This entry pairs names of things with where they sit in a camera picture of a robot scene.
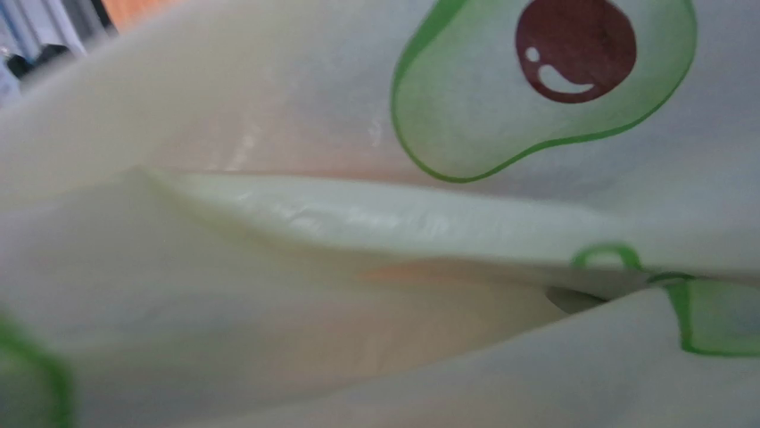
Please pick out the translucent white plastic bag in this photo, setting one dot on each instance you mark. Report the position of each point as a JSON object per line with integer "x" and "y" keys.
{"x": 387, "y": 214}

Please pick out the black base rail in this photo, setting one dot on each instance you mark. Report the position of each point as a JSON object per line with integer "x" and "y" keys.
{"x": 35, "y": 33}

